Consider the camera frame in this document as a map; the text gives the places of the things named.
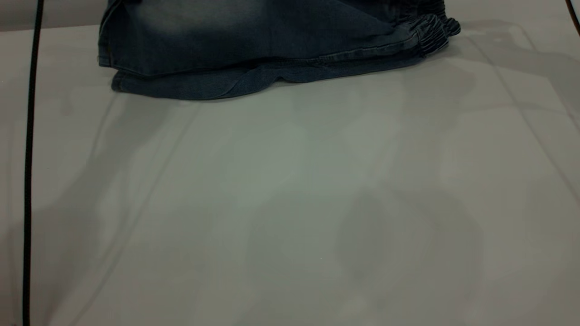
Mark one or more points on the blue denim shorts basketball print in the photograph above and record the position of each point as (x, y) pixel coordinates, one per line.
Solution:
(253, 40)

